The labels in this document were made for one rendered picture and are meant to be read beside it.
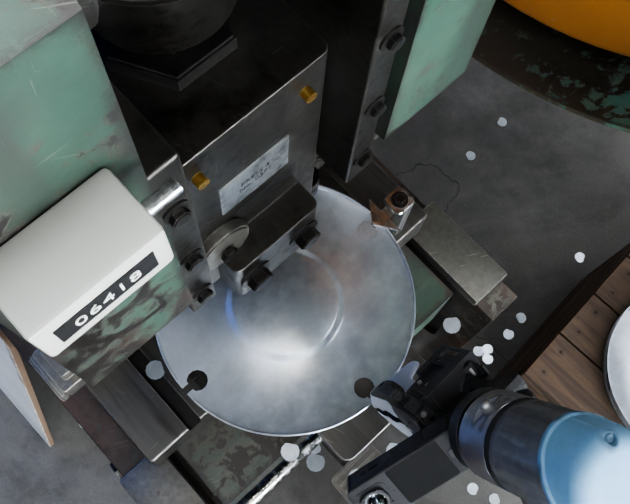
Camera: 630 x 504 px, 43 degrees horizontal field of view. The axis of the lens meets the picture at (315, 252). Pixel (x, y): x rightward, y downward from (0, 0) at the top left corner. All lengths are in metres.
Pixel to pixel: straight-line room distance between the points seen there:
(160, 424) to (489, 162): 1.14
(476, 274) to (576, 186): 0.86
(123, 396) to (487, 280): 0.48
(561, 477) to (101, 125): 0.38
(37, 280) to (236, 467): 0.69
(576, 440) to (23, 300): 0.37
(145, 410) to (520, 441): 0.49
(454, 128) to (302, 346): 1.09
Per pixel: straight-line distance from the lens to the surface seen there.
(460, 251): 1.09
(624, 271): 1.48
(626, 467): 0.58
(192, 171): 0.55
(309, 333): 0.88
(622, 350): 1.42
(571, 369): 1.41
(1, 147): 0.30
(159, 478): 1.02
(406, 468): 0.72
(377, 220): 0.93
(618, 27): 0.77
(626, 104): 0.80
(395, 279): 0.91
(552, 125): 1.96
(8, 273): 0.35
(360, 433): 0.88
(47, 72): 0.28
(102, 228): 0.34
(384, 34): 0.52
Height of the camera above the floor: 1.65
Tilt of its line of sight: 72 degrees down
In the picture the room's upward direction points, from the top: 9 degrees clockwise
